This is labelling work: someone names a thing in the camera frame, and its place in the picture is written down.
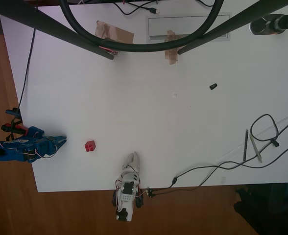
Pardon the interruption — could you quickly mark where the red cube block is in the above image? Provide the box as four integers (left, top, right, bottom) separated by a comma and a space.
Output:
84, 139, 96, 153

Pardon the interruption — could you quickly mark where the red-black table clamp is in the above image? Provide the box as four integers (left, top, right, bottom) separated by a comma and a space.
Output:
0, 123, 29, 136

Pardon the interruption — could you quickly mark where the blue-black table clamp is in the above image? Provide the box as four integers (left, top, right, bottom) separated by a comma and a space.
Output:
5, 107, 23, 118

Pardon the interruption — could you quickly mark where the black tripod leg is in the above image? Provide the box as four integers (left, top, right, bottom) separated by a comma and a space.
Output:
0, 0, 115, 61
177, 0, 288, 56

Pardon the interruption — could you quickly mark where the black pen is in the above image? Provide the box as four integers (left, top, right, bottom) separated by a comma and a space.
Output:
242, 129, 249, 162

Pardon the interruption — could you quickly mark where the narrow brown tape strip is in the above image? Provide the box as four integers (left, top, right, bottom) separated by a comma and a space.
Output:
164, 30, 179, 65

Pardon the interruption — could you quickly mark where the grey-green pen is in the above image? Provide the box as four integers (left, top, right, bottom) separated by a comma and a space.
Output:
248, 133, 264, 164

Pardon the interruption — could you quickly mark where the wide brown tape patch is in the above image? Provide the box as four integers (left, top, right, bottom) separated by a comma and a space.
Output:
94, 20, 135, 45

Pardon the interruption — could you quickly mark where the clear plastic ruler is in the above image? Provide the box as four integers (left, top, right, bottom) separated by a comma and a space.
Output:
216, 109, 288, 163

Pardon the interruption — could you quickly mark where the black office chair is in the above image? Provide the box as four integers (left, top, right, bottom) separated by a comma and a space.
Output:
233, 183, 288, 235

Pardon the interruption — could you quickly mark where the black cylindrical device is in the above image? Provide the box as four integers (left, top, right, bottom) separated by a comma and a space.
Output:
248, 14, 288, 36

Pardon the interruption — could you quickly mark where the long black power cable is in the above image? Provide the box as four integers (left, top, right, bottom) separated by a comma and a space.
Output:
146, 139, 288, 198

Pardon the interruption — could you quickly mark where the thin black cable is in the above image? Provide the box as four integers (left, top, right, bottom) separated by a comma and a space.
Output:
17, 28, 37, 111

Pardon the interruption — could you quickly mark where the red-white wire bundle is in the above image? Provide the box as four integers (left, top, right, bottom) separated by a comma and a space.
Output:
98, 45, 120, 56

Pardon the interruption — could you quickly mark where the black looped cable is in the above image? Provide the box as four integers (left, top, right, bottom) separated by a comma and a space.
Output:
250, 113, 288, 148

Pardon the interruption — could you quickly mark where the grey cable port panel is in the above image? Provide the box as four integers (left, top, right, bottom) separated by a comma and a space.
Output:
145, 14, 232, 44

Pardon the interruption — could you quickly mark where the black USB cable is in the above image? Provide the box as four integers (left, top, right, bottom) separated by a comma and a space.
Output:
104, 0, 160, 16

